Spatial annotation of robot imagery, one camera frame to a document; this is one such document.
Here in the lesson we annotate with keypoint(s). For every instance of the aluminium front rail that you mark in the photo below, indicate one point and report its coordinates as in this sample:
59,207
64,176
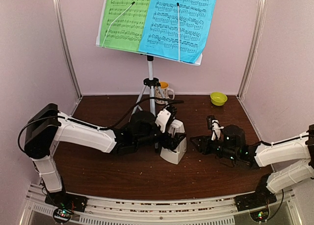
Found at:
204,211

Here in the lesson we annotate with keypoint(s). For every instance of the aluminium frame post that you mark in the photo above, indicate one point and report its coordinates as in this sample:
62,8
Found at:
65,47
253,51

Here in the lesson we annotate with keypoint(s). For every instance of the right aluminium frame post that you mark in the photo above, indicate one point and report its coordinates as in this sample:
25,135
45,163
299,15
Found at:
253,51

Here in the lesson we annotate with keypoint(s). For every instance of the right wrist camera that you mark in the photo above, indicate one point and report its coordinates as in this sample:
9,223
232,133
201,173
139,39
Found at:
215,127

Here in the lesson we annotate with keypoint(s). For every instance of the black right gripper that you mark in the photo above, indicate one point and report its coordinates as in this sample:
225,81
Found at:
204,143

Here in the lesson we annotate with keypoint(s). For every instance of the green sheet music page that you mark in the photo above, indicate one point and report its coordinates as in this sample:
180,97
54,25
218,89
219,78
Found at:
121,24

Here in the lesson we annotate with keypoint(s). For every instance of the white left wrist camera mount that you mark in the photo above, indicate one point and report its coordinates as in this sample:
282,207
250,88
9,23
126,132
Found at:
162,119

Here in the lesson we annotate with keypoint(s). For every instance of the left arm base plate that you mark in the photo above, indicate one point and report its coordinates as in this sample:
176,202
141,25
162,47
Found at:
66,203

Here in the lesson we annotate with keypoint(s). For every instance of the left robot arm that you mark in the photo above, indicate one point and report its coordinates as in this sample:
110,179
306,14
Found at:
143,128

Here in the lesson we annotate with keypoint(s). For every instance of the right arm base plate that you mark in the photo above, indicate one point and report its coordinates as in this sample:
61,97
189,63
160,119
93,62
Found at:
254,200

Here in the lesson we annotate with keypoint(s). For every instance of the left aluminium frame post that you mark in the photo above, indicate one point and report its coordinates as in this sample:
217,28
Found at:
65,47

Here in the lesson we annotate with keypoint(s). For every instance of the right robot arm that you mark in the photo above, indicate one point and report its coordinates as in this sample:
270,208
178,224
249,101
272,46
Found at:
229,142

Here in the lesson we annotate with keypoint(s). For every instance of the white perforated music stand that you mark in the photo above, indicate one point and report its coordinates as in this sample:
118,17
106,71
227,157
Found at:
151,82

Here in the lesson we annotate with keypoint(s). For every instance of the small yellow-green bowl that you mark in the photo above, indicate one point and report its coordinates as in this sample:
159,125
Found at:
218,98

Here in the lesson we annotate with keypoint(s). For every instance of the floral ceramic mug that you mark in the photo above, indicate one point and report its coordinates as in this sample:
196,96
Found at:
164,91

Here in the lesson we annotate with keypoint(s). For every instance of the white metronome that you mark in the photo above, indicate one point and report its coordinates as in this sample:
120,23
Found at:
174,151

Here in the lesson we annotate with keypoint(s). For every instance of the blue sheet music page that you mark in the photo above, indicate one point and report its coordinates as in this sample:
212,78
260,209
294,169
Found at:
177,29

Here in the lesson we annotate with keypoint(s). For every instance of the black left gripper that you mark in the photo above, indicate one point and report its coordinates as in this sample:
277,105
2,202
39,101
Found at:
175,141

